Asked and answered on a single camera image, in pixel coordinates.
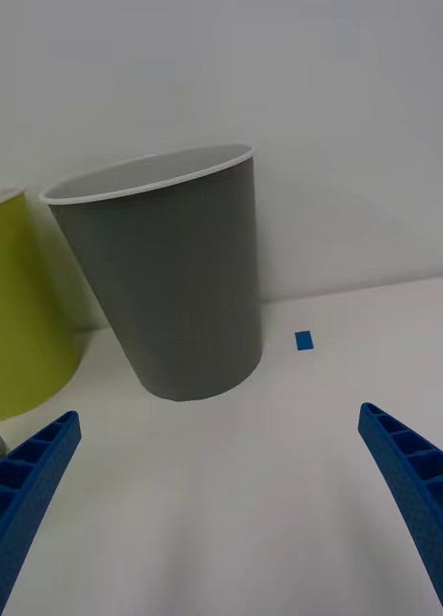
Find yellow-green plastic waste bin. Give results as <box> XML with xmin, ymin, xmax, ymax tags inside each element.
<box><xmin>0</xmin><ymin>185</ymin><xmax>83</xmax><ymax>424</ymax></box>

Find grey plastic waste bin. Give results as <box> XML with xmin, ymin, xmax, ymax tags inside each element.
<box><xmin>38</xmin><ymin>141</ymin><xmax>264</xmax><ymax>403</ymax></box>

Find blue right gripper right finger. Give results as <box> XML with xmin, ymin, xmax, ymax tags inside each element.
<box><xmin>357</xmin><ymin>401</ymin><xmax>443</xmax><ymax>616</ymax></box>

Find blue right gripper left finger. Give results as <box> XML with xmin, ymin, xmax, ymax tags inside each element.
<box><xmin>0</xmin><ymin>410</ymin><xmax>83</xmax><ymax>616</ymax></box>

